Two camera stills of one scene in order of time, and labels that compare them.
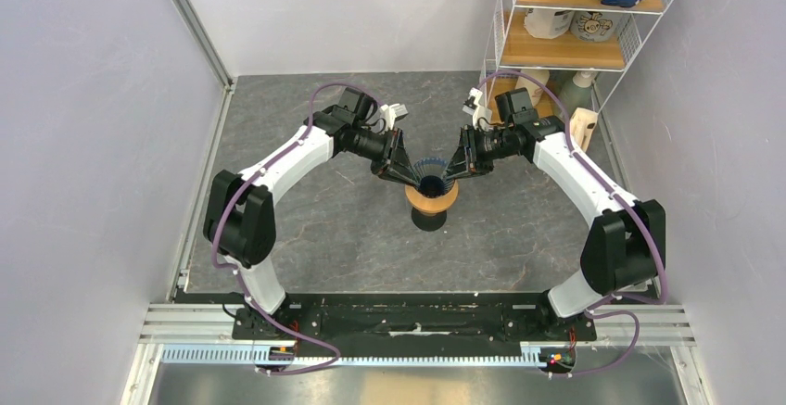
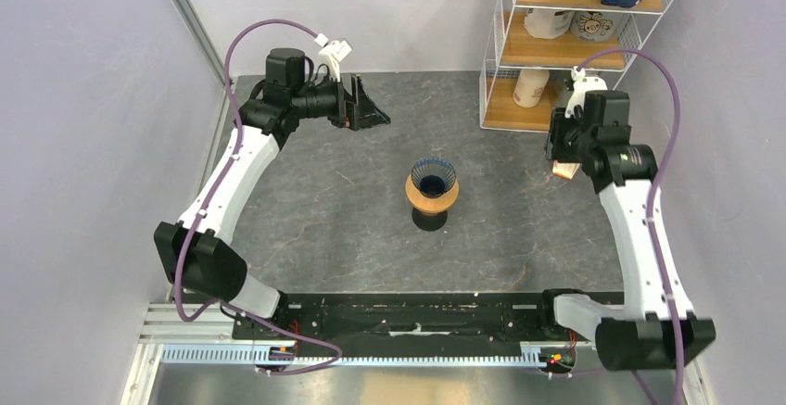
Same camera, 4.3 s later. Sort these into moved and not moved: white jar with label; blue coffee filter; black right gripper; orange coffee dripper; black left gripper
Moved: black right gripper; black left gripper
Not moved: white jar with label; blue coffee filter; orange coffee dripper
